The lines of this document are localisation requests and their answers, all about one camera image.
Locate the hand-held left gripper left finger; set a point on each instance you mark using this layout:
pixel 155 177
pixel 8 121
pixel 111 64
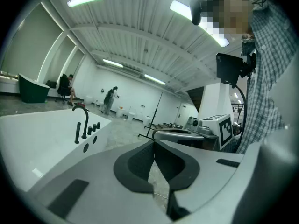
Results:
pixel 98 190

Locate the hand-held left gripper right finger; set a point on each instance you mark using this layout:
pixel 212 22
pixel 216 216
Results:
pixel 210 171

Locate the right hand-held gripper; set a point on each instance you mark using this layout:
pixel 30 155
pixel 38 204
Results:
pixel 224 129

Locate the dark grey metal cylinder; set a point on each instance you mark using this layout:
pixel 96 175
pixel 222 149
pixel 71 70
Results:
pixel 77 133

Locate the white bathtub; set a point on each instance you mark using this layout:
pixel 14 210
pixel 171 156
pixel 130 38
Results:
pixel 35 136

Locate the dark green bathtub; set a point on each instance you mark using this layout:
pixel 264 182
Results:
pixel 32 90

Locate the black tripod pole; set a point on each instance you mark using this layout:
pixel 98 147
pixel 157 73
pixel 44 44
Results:
pixel 153 118

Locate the white bucket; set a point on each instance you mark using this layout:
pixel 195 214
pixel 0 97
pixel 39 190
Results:
pixel 119 112
pixel 147 120
pixel 131 115
pixel 88 100

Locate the black faucet knob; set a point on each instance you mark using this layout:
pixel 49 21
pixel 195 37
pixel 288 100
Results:
pixel 89 130
pixel 98 125
pixel 94 127

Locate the black curved faucet spout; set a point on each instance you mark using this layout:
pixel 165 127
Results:
pixel 86 122

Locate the black chest-mounted box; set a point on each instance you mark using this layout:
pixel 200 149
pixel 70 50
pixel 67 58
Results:
pixel 229 67

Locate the person's checked shirt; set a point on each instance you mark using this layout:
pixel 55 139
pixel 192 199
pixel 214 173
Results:
pixel 268 78

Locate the black office chair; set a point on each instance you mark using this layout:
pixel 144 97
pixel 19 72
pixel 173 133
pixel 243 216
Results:
pixel 61 87

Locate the black backpack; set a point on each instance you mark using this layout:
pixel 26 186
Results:
pixel 51 84

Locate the window roller blind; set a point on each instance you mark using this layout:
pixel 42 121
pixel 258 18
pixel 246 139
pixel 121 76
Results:
pixel 30 45
pixel 76 65
pixel 61 59

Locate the black head-worn camera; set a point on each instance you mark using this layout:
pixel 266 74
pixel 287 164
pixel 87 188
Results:
pixel 197 10

